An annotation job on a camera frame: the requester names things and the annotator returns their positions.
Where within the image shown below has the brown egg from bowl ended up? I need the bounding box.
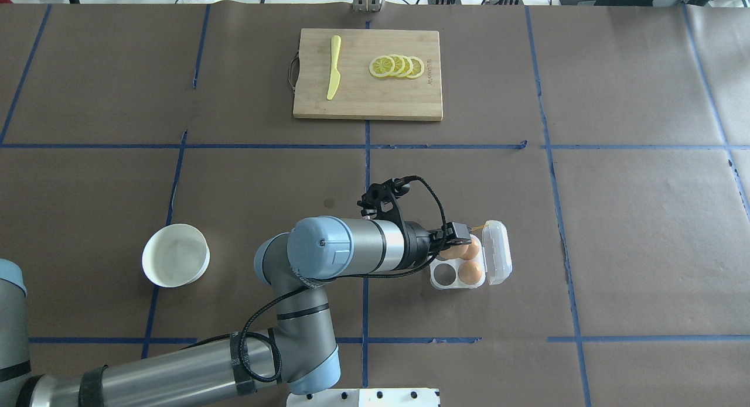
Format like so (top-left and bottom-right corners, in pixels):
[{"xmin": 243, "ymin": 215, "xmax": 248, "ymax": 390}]
[{"xmin": 438, "ymin": 244, "xmax": 471, "ymax": 260}]

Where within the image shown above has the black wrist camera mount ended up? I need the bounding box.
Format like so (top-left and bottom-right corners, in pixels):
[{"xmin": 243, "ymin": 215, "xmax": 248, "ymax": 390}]
[{"xmin": 357, "ymin": 178, "xmax": 410, "ymax": 224}]

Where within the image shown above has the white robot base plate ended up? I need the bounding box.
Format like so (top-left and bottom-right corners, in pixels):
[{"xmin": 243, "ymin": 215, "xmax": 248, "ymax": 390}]
[{"xmin": 286, "ymin": 388, "xmax": 441, "ymax": 406}]

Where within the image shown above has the front lemon slice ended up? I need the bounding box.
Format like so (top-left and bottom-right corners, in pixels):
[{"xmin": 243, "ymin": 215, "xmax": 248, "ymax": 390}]
[{"xmin": 368, "ymin": 56, "xmax": 396, "ymax": 78}]

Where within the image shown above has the lemon slice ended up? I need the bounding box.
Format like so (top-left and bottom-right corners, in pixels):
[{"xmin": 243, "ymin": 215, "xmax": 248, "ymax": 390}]
[
  {"xmin": 397, "ymin": 56, "xmax": 413, "ymax": 78},
  {"xmin": 388, "ymin": 54, "xmax": 402, "ymax": 78},
  {"xmin": 368, "ymin": 56, "xmax": 396, "ymax": 78},
  {"xmin": 405, "ymin": 57, "xmax": 424, "ymax": 79}
]

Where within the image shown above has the brown egg near slot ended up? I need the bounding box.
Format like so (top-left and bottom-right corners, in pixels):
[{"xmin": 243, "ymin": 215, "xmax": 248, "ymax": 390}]
[{"xmin": 458, "ymin": 261, "xmax": 484, "ymax": 285}]

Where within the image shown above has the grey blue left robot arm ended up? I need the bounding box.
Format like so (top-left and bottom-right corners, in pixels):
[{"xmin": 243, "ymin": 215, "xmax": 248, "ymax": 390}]
[{"xmin": 2, "ymin": 217, "xmax": 472, "ymax": 406}]

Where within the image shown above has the rear lemon slice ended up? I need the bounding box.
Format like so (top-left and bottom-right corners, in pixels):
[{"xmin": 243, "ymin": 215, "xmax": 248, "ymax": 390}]
[{"xmin": 405, "ymin": 57, "xmax": 424, "ymax": 79}]

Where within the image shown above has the brown egg slot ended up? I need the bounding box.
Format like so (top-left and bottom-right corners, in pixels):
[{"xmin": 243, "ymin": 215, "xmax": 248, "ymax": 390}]
[
  {"xmin": 458, "ymin": 261, "xmax": 484, "ymax": 285},
  {"xmin": 461, "ymin": 235, "xmax": 482, "ymax": 261}
]

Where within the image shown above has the brown egg far slot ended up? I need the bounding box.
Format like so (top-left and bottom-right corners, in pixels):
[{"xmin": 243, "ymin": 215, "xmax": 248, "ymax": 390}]
[{"xmin": 461, "ymin": 235, "xmax": 482, "ymax": 261}]

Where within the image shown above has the clear plastic egg box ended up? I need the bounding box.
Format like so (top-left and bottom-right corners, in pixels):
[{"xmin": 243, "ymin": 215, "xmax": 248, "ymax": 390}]
[{"xmin": 429, "ymin": 220, "xmax": 513, "ymax": 290}]

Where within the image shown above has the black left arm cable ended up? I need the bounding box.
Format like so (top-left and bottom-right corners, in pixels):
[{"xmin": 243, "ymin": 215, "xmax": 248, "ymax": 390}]
[{"xmin": 187, "ymin": 175, "xmax": 449, "ymax": 384}]

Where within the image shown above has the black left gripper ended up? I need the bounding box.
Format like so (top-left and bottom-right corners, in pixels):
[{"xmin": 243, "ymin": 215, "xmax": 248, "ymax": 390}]
[{"xmin": 403, "ymin": 222, "xmax": 472, "ymax": 270}]

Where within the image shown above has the yellow plastic knife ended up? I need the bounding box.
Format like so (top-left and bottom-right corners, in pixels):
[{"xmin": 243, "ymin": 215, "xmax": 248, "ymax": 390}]
[{"xmin": 326, "ymin": 35, "xmax": 342, "ymax": 101}]

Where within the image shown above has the wooden cutting board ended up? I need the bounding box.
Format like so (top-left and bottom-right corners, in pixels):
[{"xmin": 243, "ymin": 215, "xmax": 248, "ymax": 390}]
[{"xmin": 293, "ymin": 28, "xmax": 443, "ymax": 121}]

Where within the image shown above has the white paper bowl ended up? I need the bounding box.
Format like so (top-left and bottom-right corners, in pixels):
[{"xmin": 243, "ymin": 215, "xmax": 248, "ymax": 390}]
[{"xmin": 141, "ymin": 224, "xmax": 211, "ymax": 289}]

